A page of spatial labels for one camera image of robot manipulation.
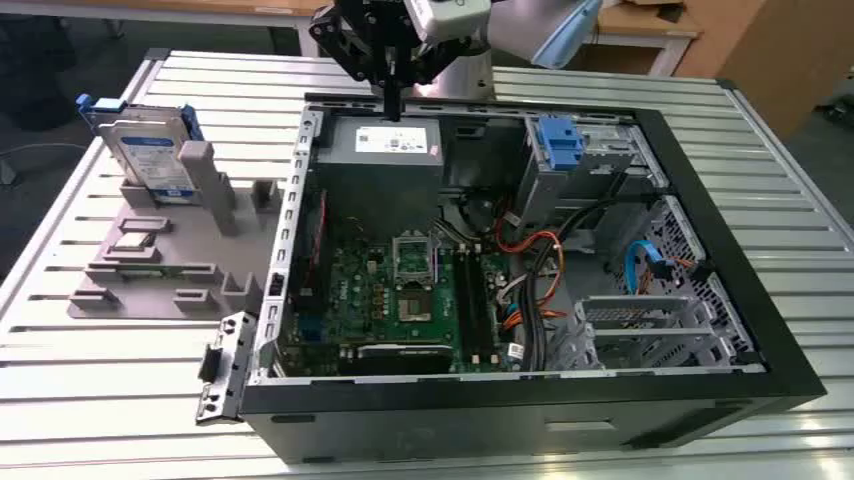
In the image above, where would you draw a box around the metal socket cover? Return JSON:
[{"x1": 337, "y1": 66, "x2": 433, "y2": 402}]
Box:
[{"x1": 389, "y1": 230, "x2": 439, "y2": 291}]

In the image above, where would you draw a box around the metal case latch bracket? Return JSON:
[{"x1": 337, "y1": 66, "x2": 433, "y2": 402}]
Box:
[{"x1": 195, "y1": 309, "x2": 260, "y2": 426}]

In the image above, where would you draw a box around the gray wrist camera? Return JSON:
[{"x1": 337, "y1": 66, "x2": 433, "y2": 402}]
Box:
[{"x1": 405, "y1": 0, "x2": 492, "y2": 44}]

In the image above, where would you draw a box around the black PC case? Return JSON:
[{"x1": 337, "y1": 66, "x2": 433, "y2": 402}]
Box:
[{"x1": 196, "y1": 91, "x2": 828, "y2": 464}]

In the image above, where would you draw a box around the black graphics card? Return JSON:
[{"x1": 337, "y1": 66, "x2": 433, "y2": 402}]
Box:
[{"x1": 336, "y1": 342, "x2": 455, "y2": 376}]

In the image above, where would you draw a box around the metal drive cage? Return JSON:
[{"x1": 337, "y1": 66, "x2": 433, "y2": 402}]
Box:
[{"x1": 516, "y1": 117, "x2": 668, "y2": 226}]

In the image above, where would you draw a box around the black chair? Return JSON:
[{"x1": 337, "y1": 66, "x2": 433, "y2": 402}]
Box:
[{"x1": 0, "y1": 14, "x2": 78, "y2": 134}]

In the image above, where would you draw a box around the hard disk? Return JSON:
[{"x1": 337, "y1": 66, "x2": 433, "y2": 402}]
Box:
[{"x1": 76, "y1": 93, "x2": 201, "y2": 204}]

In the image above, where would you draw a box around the blue drive latch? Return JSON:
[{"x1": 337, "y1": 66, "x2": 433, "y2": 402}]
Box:
[{"x1": 537, "y1": 117, "x2": 586, "y2": 171}]

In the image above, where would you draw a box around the black cable bundle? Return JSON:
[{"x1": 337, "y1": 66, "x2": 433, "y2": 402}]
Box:
[{"x1": 519, "y1": 192, "x2": 672, "y2": 372}]

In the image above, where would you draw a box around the metal disk bay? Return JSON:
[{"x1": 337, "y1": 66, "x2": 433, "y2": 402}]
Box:
[{"x1": 572, "y1": 294, "x2": 755, "y2": 371}]

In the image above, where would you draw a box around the gray parts rack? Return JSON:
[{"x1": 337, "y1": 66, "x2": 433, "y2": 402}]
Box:
[{"x1": 68, "y1": 140, "x2": 289, "y2": 320}]

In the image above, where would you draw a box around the CPU socket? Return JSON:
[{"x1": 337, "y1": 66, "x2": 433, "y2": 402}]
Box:
[{"x1": 396, "y1": 294, "x2": 439, "y2": 324}]

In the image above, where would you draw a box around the silver CPU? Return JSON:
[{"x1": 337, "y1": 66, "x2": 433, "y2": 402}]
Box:
[{"x1": 112, "y1": 232, "x2": 159, "y2": 251}]

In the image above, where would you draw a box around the black RAM slot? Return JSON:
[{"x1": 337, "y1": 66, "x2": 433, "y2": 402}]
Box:
[
  {"x1": 468, "y1": 244, "x2": 500, "y2": 364},
  {"x1": 451, "y1": 244, "x2": 481, "y2": 364}
]

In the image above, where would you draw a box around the gray power supply unit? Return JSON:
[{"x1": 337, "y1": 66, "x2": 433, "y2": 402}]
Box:
[{"x1": 311, "y1": 115, "x2": 445, "y2": 241}]

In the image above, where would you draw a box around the orange power wire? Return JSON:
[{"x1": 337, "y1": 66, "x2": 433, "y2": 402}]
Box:
[{"x1": 650, "y1": 257, "x2": 708, "y2": 281}]

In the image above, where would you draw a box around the wooden cabinet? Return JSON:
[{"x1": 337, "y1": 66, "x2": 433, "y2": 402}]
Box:
[{"x1": 672, "y1": 0, "x2": 854, "y2": 141}]

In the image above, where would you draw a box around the green RAM stick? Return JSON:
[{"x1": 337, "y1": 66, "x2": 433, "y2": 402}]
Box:
[{"x1": 98, "y1": 267, "x2": 185, "y2": 278}]

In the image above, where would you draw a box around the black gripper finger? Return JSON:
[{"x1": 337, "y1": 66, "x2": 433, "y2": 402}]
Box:
[
  {"x1": 307, "y1": 5, "x2": 396, "y2": 124},
  {"x1": 393, "y1": 39, "x2": 492, "y2": 123}
]

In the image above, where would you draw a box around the wooden desk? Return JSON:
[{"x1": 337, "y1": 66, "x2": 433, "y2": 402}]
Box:
[{"x1": 143, "y1": 0, "x2": 706, "y2": 76}]

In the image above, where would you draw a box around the green motherboard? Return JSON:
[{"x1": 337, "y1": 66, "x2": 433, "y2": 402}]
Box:
[{"x1": 279, "y1": 232, "x2": 528, "y2": 376}]

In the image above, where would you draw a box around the blue wire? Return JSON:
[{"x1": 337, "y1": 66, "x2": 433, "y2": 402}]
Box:
[{"x1": 626, "y1": 239, "x2": 668, "y2": 296}]

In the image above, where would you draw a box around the orange wire bundle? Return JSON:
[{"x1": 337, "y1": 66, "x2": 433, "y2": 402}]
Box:
[{"x1": 492, "y1": 192, "x2": 568, "y2": 321}]

